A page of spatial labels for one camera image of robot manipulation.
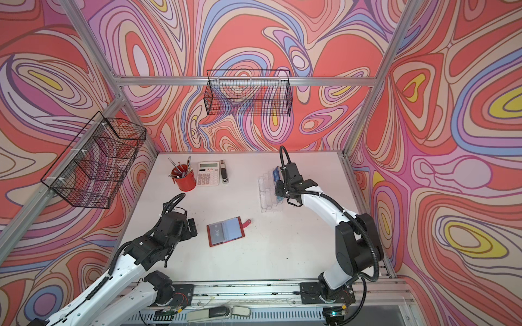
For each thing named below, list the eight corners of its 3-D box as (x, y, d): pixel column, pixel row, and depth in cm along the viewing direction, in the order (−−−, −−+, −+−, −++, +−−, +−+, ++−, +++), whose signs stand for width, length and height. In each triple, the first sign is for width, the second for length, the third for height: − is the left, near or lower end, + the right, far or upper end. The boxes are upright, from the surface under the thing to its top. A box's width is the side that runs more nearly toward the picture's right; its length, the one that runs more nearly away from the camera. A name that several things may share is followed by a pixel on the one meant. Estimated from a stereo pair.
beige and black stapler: (223, 184, 108) (221, 178, 104) (220, 166, 116) (219, 160, 112) (229, 183, 108) (227, 176, 104) (226, 165, 117) (225, 159, 113)
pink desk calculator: (195, 186, 108) (193, 181, 105) (200, 165, 117) (198, 161, 114) (219, 186, 108) (217, 181, 105) (222, 165, 117) (221, 161, 114)
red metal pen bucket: (178, 194, 104) (167, 176, 92) (182, 180, 110) (173, 161, 98) (194, 194, 104) (185, 176, 92) (198, 180, 110) (190, 161, 98)
